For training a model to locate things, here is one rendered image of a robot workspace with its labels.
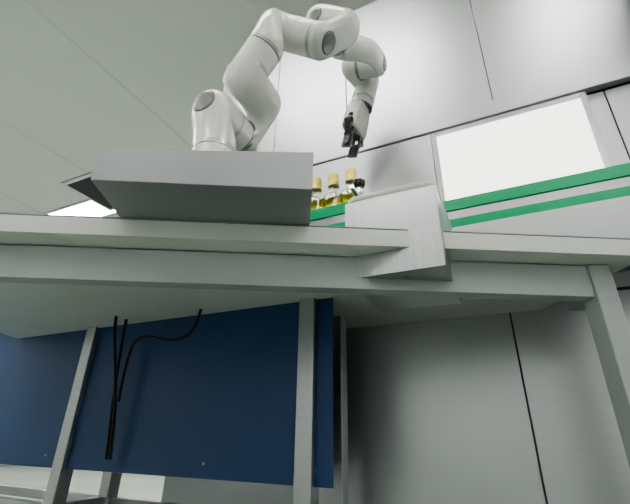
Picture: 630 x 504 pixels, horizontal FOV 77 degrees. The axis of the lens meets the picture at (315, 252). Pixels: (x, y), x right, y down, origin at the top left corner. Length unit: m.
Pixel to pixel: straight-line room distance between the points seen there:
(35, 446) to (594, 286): 1.47
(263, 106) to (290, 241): 0.43
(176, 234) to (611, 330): 0.75
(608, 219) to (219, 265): 0.78
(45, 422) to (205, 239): 0.96
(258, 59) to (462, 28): 0.96
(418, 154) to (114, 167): 0.96
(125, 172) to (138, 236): 0.12
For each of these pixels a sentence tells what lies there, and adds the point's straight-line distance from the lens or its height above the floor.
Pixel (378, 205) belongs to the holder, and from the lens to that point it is 0.75.
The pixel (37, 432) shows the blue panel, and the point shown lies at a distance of 1.53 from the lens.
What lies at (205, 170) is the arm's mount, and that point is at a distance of 0.62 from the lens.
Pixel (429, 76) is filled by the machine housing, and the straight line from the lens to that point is 1.62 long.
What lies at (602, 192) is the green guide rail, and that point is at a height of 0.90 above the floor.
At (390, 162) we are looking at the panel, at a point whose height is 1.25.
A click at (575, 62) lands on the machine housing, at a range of 1.55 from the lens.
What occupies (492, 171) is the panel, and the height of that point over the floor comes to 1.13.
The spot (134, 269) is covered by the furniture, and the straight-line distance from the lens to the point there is 0.75.
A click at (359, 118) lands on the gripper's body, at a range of 1.33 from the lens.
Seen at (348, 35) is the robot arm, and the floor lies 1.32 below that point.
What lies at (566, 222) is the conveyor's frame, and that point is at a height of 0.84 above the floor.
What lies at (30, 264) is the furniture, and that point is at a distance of 0.83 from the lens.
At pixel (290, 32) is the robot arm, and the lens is 1.08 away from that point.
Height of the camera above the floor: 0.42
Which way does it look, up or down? 25 degrees up
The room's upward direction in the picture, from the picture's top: 1 degrees clockwise
